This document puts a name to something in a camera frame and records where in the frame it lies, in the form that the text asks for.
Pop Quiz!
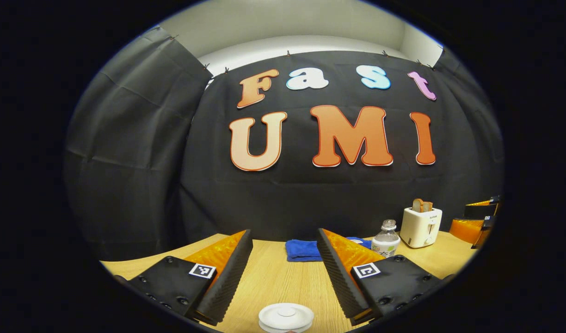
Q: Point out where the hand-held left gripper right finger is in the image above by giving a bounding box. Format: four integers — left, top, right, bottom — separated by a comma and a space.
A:
316, 228, 455, 326

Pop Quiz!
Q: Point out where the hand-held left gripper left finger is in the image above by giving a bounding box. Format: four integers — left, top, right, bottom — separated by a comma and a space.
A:
126, 229, 254, 326

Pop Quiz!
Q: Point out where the clear water bottle green label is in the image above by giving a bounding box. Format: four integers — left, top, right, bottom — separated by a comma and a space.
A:
371, 220, 401, 258

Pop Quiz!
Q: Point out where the white teacup lid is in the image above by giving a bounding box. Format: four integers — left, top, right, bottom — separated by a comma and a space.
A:
258, 303, 314, 330

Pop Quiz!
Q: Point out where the white teacup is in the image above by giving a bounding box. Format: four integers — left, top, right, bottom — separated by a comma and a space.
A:
261, 325, 312, 333

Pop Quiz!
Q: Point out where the white toaster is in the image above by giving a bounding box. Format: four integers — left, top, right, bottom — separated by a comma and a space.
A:
400, 207, 443, 249

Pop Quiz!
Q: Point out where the blue towel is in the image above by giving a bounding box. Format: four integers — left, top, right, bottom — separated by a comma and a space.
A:
285, 237, 372, 263

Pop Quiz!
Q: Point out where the black backdrop cloth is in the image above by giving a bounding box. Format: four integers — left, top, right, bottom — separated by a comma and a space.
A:
63, 25, 504, 262

